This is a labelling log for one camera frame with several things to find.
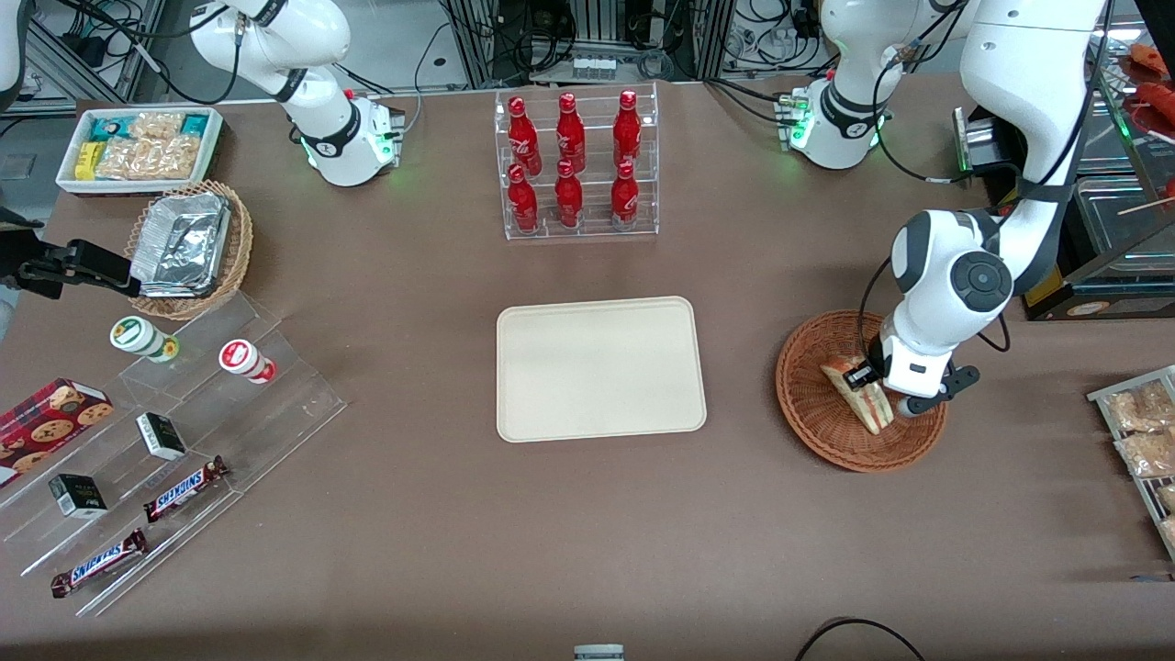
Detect triangular sandwich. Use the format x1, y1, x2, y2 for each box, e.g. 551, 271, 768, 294
820, 355, 895, 435

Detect round brown wicker basket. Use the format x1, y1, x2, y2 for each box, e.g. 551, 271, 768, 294
776, 310, 948, 474

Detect light wicker basket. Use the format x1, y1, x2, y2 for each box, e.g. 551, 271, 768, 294
124, 180, 254, 321

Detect tray of packaged crackers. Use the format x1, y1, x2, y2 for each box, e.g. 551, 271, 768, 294
1087, 364, 1175, 563

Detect beige plastic tray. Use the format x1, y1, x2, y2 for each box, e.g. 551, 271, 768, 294
496, 296, 708, 443

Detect green lid cup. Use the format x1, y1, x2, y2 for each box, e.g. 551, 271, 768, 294
109, 315, 181, 364

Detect aluminium foil containers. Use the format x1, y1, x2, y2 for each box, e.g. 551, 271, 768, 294
129, 191, 232, 299

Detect white rectangular snack bin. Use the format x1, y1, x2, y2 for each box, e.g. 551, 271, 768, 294
55, 106, 224, 196

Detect large clear cracker bag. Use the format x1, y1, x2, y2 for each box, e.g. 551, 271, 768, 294
95, 135, 204, 182

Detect red cookie box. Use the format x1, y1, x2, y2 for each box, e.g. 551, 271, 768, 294
0, 377, 116, 488

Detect small clear cracker bag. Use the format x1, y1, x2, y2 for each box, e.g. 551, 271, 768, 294
129, 111, 185, 141

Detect red lid cup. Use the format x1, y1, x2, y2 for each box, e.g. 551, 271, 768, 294
218, 339, 277, 385

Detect black hot food display case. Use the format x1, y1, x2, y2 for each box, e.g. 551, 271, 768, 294
953, 0, 1175, 322

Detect small black box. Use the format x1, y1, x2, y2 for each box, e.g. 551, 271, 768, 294
136, 412, 188, 462
48, 474, 109, 521

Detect clear acrylic step stand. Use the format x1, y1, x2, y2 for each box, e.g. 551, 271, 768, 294
0, 292, 348, 618

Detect snickers bar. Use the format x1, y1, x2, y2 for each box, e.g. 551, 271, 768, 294
50, 528, 150, 599
142, 455, 230, 524

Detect red cola bottle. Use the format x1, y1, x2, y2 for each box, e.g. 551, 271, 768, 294
508, 163, 541, 234
610, 161, 641, 231
554, 160, 585, 230
612, 89, 643, 172
508, 95, 543, 177
555, 92, 587, 174

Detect clear acrylic bottle rack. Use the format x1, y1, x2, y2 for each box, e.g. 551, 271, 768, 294
494, 83, 660, 241

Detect red sausage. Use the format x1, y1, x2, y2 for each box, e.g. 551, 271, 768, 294
1130, 42, 1175, 80
1137, 82, 1175, 126

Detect aluminium equipment rack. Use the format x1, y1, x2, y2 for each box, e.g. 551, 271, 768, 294
441, 0, 735, 88

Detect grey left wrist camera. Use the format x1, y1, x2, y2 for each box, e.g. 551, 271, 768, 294
900, 365, 981, 420

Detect black cable loop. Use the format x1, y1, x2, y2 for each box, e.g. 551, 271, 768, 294
794, 617, 928, 661

